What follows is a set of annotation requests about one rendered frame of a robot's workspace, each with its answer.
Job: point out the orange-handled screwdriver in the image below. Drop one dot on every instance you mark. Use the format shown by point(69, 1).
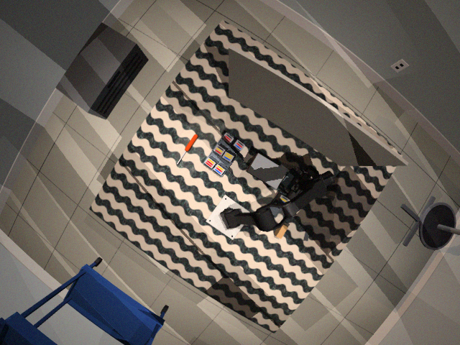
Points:
point(189, 145)

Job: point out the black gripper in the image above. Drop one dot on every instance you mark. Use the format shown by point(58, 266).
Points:
point(310, 171)

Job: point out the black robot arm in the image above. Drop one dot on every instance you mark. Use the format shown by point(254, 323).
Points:
point(263, 218)

